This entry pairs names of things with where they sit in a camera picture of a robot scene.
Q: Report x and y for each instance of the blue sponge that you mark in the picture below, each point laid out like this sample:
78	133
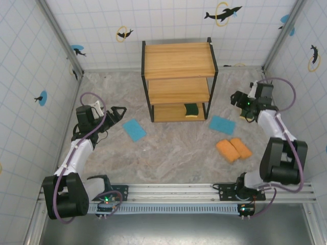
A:
135	129
222	125

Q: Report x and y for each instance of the orange thick sponge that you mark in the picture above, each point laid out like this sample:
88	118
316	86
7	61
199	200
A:
244	150
226	150

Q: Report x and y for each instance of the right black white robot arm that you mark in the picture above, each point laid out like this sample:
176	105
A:
273	125

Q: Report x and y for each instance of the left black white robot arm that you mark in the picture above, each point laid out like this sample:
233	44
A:
76	158

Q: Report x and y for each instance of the blue circle dolphin sticker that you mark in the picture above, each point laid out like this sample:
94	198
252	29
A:
42	98

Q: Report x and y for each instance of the blue oval dolphin sticker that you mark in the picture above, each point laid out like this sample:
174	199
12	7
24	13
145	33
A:
78	49

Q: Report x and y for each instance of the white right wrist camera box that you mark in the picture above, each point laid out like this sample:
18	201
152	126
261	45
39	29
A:
253	89

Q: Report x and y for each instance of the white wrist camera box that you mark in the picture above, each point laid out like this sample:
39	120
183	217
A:
253	89
97	108

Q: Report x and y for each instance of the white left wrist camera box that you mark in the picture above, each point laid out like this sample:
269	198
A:
97	108

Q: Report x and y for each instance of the aluminium side rail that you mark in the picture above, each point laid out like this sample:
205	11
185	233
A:
266	72
78	89

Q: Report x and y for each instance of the aluminium corner post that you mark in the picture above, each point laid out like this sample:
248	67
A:
275	51
62	38

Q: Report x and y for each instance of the wooden three-tier shelf black frame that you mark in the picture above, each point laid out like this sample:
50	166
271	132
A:
178	58

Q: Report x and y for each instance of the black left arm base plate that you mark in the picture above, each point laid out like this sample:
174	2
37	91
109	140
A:
122	192

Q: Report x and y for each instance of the aluminium mounting rail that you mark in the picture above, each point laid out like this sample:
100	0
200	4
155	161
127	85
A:
173	191

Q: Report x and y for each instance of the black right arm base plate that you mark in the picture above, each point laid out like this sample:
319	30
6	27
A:
224	192

